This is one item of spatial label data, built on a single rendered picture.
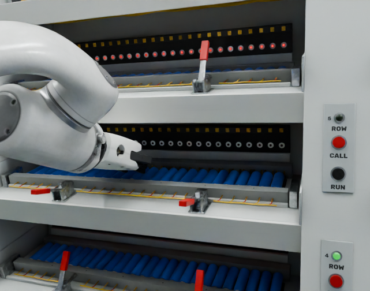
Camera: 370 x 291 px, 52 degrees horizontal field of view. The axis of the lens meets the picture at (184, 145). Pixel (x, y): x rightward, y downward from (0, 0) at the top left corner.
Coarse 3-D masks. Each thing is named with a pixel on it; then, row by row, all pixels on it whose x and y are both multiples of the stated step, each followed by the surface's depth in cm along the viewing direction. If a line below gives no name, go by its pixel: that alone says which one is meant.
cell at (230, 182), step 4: (232, 172) 70; (236, 172) 70; (228, 176) 68; (232, 176) 68; (236, 176) 69; (228, 180) 66; (232, 180) 67; (236, 180) 68; (228, 184) 65; (232, 184) 66
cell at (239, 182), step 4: (244, 172) 69; (248, 172) 70; (240, 176) 68; (244, 176) 68; (248, 176) 69; (240, 180) 66; (244, 180) 66; (236, 184) 64; (240, 184) 64; (244, 184) 65
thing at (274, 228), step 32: (256, 160) 73; (288, 160) 71; (0, 192) 76; (64, 224) 69; (96, 224) 66; (128, 224) 64; (160, 224) 62; (192, 224) 60; (224, 224) 58; (256, 224) 56; (288, 224) 54
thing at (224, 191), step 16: (16, 176) 77; (32, 176) 76; (48, 176) 75; (64, 176) 75; (80, 176) 74; (96, 192) 69; (144, 192) 68; (160, 192) 67; (176, 192) 65; (192, 192) 64; (208, 192) 63; (224, 192) 62; (240, 192) 61; (256, 192) 60; (272, 192) 59; (288, 192) 59
